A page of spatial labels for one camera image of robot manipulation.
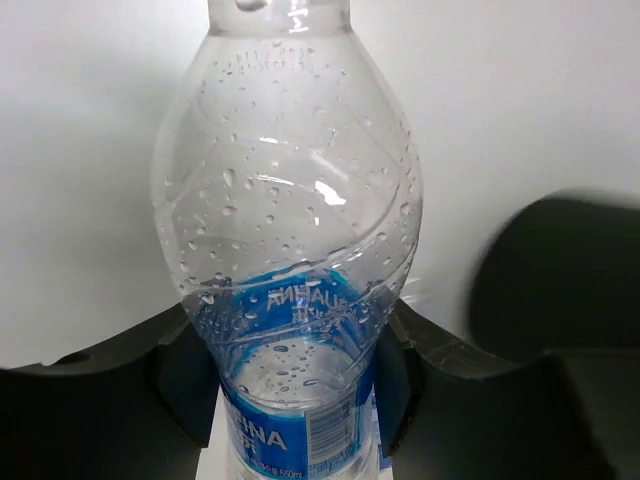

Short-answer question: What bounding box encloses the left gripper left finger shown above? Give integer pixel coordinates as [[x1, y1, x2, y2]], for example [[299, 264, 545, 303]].
[[1, 305, 219, 479]]

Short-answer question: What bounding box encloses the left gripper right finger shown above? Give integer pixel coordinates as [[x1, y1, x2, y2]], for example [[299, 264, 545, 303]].
[[374, 302, 639, 479]]

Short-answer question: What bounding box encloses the clear bottle light blue label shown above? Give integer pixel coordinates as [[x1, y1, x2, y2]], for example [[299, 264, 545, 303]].
[[152, 1, 423, 479]]

